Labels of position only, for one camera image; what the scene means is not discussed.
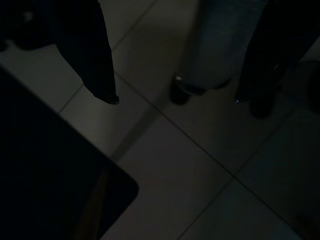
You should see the dark table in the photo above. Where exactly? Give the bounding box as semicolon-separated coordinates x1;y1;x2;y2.
0;65;139;240

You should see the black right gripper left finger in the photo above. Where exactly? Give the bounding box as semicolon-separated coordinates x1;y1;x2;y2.
47;0;120;105

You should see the person's leg in blue jeans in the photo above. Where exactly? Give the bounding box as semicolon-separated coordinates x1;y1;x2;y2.
174;0;269;96

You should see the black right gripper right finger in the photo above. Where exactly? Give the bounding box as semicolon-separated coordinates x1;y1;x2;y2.
234;0;320;104

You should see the black shoe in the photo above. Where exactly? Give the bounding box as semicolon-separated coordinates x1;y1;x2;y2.
170;77;191;105

